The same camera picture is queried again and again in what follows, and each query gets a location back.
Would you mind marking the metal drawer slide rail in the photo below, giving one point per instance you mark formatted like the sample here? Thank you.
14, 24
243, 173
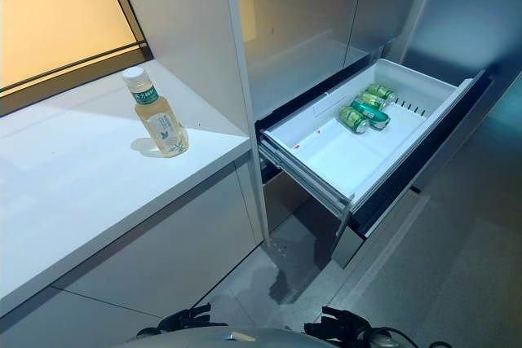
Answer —
302, 179

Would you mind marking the dark green drink can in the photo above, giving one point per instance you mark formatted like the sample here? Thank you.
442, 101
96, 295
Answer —
373, 115

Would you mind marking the stainless steel fridge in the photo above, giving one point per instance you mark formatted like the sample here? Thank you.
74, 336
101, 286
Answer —
302, 14

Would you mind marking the white fridge drawer bin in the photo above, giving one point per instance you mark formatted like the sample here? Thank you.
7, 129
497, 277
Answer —
326, 148

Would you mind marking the tall white cabinet panel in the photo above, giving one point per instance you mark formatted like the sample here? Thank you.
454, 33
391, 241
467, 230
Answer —
183, 18

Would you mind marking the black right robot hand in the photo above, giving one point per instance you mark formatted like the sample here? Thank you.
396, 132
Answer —
342, 325

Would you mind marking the lit window with black frame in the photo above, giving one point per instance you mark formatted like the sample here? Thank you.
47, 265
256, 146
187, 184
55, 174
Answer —
49, 18

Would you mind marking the white open drawer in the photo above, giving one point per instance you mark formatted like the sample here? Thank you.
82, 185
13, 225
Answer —
412, 168

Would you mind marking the silver robot torso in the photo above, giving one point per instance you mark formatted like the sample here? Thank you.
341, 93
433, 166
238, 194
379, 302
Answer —
228, 337

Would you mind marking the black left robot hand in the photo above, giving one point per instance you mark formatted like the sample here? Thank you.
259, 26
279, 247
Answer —
189, 317

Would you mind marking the yellow tea bottle white cap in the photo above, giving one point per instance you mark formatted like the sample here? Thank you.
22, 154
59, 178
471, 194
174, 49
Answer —
161, 128

